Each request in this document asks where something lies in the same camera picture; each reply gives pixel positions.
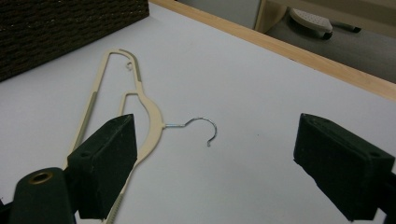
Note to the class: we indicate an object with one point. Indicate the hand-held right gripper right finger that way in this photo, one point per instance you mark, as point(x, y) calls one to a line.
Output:
point(339, 161)

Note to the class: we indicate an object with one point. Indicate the dark brown woven basket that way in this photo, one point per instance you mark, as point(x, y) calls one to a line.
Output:
point(62, 28)

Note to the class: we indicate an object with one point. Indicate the beige plastic clothes hanger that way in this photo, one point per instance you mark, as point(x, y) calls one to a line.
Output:
point(154, 116)

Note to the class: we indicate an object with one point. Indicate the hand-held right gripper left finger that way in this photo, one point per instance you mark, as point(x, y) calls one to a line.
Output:
point(102, 168)

